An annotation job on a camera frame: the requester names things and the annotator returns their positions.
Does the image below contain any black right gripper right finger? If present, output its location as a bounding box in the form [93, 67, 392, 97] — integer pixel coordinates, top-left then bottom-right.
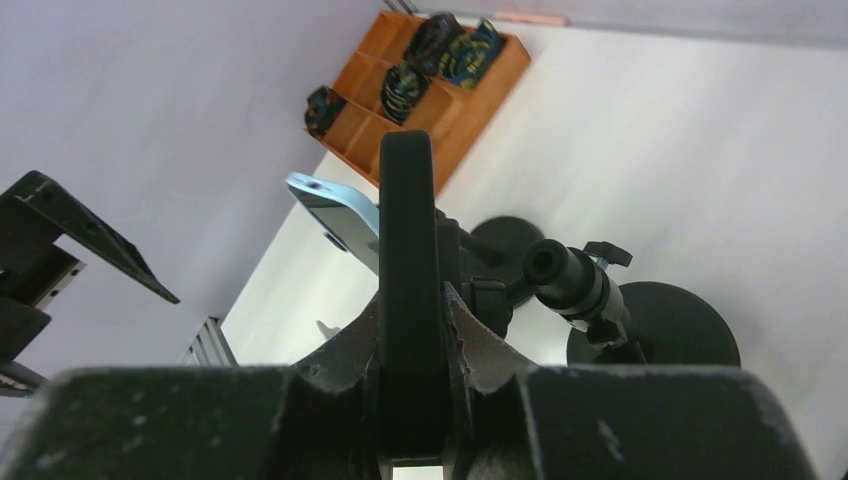
[443, 286, 815, 479]

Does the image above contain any black round tall stand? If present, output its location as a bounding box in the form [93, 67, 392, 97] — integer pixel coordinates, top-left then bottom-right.
[522, 239, 741, 367]

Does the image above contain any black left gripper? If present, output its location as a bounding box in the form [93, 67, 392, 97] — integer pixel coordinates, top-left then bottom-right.
[1, 170, 180, 398]

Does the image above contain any orange wooden organizer tray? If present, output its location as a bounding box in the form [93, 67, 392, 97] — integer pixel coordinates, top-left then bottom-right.
[315, 10, 531, 190]

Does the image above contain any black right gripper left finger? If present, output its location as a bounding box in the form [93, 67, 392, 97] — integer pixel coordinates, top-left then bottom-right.
[1, 304, 379, 479]

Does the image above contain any blue case smartphone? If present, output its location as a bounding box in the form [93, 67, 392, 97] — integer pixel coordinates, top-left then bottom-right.
[286, 172, 379, 275]

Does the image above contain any black round clamp stand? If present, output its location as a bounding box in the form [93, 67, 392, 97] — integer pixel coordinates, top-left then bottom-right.
[436, 210, 543, 338]

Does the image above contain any black cable bundle corner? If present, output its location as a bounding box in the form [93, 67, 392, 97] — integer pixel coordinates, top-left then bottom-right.
[304, 85, 347, 139]

